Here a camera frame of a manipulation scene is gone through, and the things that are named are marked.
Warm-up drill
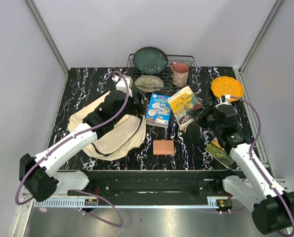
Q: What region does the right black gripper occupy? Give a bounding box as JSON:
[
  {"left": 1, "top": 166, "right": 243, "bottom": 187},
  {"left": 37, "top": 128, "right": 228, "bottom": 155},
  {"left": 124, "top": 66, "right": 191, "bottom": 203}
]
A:
[{"left": 186, "top": 102, "right": 223, "bottom": 134}]

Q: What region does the yellow cover paperback book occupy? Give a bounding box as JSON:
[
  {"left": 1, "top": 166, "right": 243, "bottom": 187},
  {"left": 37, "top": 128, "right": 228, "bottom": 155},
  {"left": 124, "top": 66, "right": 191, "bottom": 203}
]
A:
[{"left": 168, "top": 86, "right": 202, "bottom": 131}]

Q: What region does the blue comic book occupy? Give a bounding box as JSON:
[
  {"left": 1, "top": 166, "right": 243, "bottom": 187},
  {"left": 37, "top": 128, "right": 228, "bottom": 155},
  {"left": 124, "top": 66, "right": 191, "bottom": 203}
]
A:
[{"left": 145, "top": 93, "right": 171, "bottom": 128}]

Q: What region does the landscape cover thin book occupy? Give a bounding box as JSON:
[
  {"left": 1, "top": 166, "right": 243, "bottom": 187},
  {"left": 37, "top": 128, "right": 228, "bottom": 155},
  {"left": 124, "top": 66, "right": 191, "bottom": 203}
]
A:
[{"left": 205, "top": 137, "right": 234, "bottom": 168}]

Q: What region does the cream canvas student bag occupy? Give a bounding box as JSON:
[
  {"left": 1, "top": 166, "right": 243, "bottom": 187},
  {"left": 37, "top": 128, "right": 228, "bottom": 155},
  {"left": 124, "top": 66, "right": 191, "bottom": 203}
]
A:
[{"left": 68, "top": 91, "right": 146, "bottom": 161}]

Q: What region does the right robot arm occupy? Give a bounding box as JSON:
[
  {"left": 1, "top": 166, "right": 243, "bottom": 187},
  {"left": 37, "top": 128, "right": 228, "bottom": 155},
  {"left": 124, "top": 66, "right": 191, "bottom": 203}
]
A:
[{"left": 187, "top": 103, "right": 294, "bottom": 237}]

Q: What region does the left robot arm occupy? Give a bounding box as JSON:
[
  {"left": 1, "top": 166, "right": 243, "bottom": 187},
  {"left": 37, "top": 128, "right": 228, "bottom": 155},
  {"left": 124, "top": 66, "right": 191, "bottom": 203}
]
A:
[{"left": 19, "top": 90, "right": 146, "bottom": 202}]

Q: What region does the patterned beige small plate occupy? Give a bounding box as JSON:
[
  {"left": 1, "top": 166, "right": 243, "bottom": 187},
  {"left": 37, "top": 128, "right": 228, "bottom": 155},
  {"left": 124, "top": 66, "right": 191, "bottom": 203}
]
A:
[{"left": 134, "top": 76, "right": 165, "bottom": 92}]

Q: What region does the orange dotted plate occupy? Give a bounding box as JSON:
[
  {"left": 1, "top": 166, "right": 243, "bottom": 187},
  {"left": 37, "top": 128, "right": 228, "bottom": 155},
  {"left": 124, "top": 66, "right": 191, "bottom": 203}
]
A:
[{"left": 210, "top": 76, "right": 244, "bottom": 99}]

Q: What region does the dark green ceramic plate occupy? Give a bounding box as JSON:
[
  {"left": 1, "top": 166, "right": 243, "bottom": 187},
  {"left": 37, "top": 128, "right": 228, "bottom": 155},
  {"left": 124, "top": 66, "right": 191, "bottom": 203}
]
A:
[{"left": 133, "top": 46, "right": 168, "bottom": 74}]

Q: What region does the pink patterned mug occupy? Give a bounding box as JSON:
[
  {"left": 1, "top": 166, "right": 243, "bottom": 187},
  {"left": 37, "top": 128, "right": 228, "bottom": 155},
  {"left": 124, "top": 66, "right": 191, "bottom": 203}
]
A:
[{"left": 170, "top": 62, "right": 189, "bottom": 87}]

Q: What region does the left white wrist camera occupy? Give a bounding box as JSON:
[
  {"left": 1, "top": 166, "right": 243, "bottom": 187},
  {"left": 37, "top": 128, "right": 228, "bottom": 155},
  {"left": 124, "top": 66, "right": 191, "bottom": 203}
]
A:
[{"left": 112, "top": 75, "right": 133, "bottom": 96}]

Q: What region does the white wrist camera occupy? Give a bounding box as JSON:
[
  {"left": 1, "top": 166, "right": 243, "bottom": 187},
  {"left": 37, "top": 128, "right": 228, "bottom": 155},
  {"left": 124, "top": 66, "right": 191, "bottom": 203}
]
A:
[
  {"left": 112, "top": 75, "right": 133, "bottom": 96},
  {"left": 219, "top": 94, "right": 231, "bottom": 105}
]

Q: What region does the black wire dish rack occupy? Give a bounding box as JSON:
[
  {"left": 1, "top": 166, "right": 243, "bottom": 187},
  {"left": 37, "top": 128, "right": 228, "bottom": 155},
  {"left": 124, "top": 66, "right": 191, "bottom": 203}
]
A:
[{"left": 126, "top": 53, "right": 195, "bottom": 96}]

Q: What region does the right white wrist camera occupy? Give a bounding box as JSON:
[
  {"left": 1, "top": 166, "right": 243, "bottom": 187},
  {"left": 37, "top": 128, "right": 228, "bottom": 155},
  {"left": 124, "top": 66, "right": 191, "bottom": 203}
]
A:
[{"left": 219, "top": 94, "right": 231, "bottom": 105}]

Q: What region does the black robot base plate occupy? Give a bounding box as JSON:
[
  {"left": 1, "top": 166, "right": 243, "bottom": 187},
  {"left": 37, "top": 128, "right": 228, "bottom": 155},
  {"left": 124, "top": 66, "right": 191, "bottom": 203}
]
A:
[{"left": 67, "top": 169, "right": 243, "bottom": 206}]

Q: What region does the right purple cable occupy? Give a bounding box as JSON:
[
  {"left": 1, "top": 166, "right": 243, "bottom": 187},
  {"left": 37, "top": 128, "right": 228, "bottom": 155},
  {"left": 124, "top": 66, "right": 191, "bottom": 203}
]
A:
[{"left": 220, "top": 96, "right": 294, "bottom": 237}]

